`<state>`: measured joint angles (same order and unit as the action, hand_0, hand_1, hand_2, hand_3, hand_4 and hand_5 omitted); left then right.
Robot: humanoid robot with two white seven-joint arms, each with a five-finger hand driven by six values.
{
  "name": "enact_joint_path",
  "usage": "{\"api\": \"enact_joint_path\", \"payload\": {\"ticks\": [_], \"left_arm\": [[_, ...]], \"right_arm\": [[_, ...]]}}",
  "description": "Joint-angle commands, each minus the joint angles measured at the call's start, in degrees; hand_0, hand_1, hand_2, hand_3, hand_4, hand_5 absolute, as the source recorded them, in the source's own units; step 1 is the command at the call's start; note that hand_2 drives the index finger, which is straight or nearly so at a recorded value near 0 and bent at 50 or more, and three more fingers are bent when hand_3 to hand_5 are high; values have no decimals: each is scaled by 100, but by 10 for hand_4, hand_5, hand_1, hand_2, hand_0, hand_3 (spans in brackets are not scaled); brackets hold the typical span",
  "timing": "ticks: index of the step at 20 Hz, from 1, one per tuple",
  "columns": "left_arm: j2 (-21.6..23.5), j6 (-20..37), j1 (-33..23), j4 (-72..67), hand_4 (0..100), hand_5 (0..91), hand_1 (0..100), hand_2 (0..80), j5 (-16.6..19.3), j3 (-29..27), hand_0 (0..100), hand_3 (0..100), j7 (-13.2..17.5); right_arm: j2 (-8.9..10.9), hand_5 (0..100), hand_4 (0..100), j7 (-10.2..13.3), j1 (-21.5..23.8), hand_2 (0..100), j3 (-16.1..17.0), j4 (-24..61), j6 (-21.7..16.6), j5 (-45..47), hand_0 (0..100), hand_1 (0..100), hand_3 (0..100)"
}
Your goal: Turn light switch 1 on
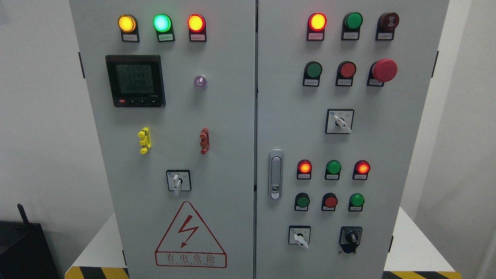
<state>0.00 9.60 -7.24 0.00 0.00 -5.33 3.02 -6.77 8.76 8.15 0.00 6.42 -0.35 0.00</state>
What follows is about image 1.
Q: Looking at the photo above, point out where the red lit indicator middle left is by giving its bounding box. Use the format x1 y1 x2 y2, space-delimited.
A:
296 159 312 180

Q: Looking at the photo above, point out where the black box with antenna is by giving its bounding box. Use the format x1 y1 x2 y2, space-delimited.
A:
0 204 60 279

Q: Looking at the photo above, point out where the green push button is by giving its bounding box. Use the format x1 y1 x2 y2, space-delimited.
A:
348 193 365 212
294 192 310 211
302 61 322 87

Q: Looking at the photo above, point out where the black rotary selector switch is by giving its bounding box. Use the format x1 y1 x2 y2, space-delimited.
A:
339 226 363 254

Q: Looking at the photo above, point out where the red lit indicator light left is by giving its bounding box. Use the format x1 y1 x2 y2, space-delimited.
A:
187 14 206 42

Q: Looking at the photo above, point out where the green lit indicator light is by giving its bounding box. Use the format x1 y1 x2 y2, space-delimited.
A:
153 14 175 42

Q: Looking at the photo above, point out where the red lit indicator top right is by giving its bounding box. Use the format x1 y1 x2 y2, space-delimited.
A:
306 12 327 41

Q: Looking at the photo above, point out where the green push button lower right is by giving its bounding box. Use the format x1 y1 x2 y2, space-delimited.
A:
348 193 365 212

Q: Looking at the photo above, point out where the grey left cabinet door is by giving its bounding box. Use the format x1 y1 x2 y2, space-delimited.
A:
70 0 256 279

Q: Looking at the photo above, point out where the green indicator top right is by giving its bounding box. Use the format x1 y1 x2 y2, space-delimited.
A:
341 12 363 40

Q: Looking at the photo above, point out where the grey cabinet door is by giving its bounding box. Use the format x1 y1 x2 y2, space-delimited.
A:
70 0 256 279
256 0 449 279

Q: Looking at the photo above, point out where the red emergency stop mushroom button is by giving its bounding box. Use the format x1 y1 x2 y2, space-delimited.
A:
367 59 398 87

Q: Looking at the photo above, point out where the red push button upper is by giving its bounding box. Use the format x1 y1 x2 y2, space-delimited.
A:
335 61 357 87

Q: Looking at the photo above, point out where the yellow indicator light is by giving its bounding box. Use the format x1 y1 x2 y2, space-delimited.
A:
117 14 140 42

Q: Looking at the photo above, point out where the green push button upper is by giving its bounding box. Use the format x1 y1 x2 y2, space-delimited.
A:
302 61 322 87

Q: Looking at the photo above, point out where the red push button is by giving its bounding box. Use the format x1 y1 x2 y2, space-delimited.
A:
335 61 357 87
321 193 338 212

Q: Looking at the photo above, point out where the black digital power meter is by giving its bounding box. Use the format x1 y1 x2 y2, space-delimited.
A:
105 55 166 107

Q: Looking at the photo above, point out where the small clear purple lamp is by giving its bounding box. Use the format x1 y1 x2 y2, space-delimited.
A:
194 75 207 90

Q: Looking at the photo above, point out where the red push button lower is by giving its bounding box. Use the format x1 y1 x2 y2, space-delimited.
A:
321 193 338 212

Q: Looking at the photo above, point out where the green indicator middle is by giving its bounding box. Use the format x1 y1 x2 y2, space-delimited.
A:
325 160 342 180

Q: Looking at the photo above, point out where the silver door lock handle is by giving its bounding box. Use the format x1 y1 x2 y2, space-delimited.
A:
268 149 284 200

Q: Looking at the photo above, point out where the white platform with hazard stripes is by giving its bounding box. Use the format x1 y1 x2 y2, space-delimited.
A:
65 208 461 279

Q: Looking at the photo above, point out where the dark red buzzer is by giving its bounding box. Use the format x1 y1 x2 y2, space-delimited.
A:
375 12 399 41

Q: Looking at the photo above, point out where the green push button lower left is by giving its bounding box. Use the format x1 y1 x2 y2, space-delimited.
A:
294 192 310 211

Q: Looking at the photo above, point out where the yellow plastic clip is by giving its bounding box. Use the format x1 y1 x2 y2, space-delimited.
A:
138 127 151 154

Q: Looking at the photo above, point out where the red lit indicator middle right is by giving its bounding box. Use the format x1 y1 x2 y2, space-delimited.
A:
352 160 370 180

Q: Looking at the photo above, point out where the red plastic clip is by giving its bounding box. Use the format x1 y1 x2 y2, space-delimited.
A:
200 127 210 154

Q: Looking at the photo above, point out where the red electric hazard warning sticker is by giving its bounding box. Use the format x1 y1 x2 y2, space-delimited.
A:
155 201 228 269

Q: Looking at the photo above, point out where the white rotary selector switch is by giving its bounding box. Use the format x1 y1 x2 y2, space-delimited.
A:
288 226 311 249
325 109 355 134
166 169 192 196

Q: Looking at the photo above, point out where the grey right cabinet door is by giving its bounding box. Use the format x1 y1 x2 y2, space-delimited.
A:
256 0 449 279

